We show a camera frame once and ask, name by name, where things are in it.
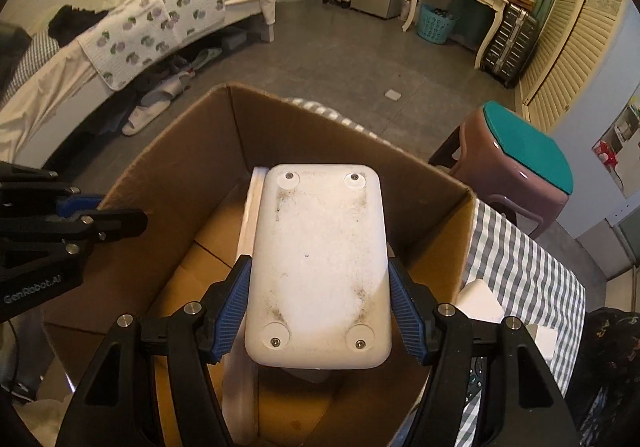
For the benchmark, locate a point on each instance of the teal seat cushion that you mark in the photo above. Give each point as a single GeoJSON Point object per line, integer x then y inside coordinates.
{"type": "Point", "coordinates": [530, 147]}

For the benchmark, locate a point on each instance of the black printed jacket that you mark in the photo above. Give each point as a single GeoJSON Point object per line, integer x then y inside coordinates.
{"type": "Point", "coordinates": [610, 352]}

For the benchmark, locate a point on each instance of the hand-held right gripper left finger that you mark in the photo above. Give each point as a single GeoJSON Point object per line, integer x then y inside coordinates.
{"type": "Point", "coordinates": [232, 312]}

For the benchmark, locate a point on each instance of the grey checked tablecloth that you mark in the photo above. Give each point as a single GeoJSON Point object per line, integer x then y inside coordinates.
{"type": "Point", "coordinates": [515, 247]}

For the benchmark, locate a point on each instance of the grey checked pillow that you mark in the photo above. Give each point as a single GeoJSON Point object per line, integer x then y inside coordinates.
{"type": "Point", "coordinates": [37, 62]}

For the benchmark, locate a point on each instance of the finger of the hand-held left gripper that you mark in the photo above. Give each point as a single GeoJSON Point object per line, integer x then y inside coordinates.
{"type": "Point", "coordinates": [75, 206]}
{"type": "Point", "coordinates": [115, 223]}

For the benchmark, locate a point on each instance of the pink plastic stool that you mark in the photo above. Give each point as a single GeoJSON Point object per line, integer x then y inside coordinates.
{"type": "Point", "coordinates": [480, 187]}

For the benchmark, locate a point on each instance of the cream louvered wardrobe doors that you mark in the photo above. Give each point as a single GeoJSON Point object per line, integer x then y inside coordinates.
{"type": "Point", "coordinates": [575, 37]}

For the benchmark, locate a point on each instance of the brown cardboard box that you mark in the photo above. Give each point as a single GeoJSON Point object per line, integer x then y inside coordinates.
{"type": "Point", "coordinates": [310, 137]}

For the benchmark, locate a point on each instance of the red packet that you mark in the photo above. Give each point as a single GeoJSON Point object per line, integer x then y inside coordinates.
{"type": "Point", "coordinates": [608, 153]}

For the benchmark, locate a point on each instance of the white charger with prongs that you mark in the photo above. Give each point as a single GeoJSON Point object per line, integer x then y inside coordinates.
{"type": "Point", "coordinates": [545, 342]}

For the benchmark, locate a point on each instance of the green slipper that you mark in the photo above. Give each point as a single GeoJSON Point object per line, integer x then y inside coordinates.
{"type": "Point", "coordinates": [206, 58]}

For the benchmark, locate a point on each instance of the white flower-print quilt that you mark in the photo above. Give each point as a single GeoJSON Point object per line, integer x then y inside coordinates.
{"type": "Point", "coordinates": [150, 37]}

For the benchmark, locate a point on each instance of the black cloth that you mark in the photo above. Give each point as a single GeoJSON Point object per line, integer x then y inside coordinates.
{"type": "Point", "coordinates": [75, 22]}

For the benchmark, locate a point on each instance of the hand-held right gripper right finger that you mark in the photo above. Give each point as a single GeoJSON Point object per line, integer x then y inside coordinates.
{"type": "Point", "coordinates": [407, 317]}

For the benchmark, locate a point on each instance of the dark ribbed suitcase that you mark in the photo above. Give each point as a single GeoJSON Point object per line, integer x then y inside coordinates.
{"type": "Point", "coordinates": [510, 47]}

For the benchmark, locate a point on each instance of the black remote control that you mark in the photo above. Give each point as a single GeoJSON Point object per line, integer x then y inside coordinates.
{"type": "Point", "coordinates": [476, 379]}

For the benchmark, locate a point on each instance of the white slipper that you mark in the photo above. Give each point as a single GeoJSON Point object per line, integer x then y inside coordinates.
{"type": "Point", "coordinates": [142, 121]}
{"type": "Point", "coordinates": [167, 92]}

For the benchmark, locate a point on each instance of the blue laundry basket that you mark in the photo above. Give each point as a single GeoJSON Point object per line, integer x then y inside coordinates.
{"type": "Point", "coordinates": [438, 25]}

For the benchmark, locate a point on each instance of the white router with rubber feet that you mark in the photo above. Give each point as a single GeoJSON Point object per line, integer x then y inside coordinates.
{"type": "Point", "coordinates": [315, 267]}

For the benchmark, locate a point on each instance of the white square charger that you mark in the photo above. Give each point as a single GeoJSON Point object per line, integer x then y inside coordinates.
{"type": "Point", "coordinates": [480, 302]}

